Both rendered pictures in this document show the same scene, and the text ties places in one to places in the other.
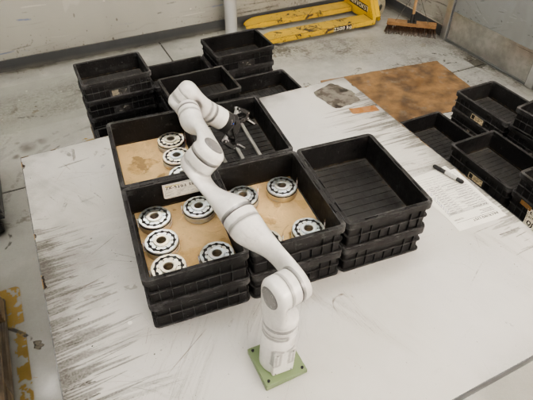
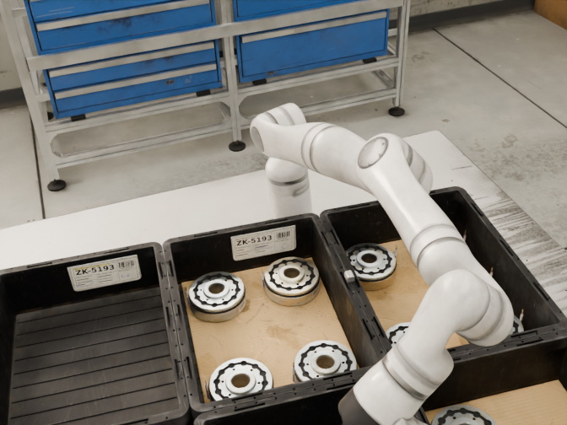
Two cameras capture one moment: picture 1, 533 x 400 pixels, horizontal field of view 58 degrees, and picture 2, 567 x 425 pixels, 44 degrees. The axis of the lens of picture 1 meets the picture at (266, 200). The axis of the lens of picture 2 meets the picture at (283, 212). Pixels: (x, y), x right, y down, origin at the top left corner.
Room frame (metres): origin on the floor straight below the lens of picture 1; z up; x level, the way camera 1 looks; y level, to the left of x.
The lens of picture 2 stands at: (1.94, 0.13, 1.75)
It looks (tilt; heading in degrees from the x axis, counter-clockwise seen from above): 38 degrees down; 188
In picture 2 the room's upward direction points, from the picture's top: 3 degrees counter-clockwise
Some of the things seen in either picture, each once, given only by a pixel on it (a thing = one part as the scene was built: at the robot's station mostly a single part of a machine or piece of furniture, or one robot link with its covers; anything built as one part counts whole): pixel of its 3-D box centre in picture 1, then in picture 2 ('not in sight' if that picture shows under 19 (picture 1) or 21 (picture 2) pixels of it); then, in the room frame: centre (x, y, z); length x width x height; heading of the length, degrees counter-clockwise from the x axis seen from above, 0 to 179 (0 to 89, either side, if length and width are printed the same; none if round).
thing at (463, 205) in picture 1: (455, 196); not in sight; (1.38, -0.72, 0.70); 0.33 x 0.23 x 0.01; 26
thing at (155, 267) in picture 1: (168, 267); not in sight; (0.89, 0.28, 0.86); 0.10 x 0.10 x 0.01
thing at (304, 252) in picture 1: (275, 209); (266, 323); (1.12, -0.03, 0.87); 0.40 x 0.30 x 0.11; 20
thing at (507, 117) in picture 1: (490, 125); not in sight; (2.44, -1.34, 0.31); 0.40 x 0.30 x 0.34; 26
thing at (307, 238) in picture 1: (275, 198); (264, 302); (1.12, -0.03, 0.92); 0.40 x 0.30 x 0.02; 20
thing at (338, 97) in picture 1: (335, 94); not in sight; (2.13, -0.35, 0.71); 0.22 x 0.19 x 0.01; 26
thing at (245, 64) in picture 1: (238, 74); not in sight; (2.98, 0.19, 0.37); 0.40 x 0.30 x 0.45; 116
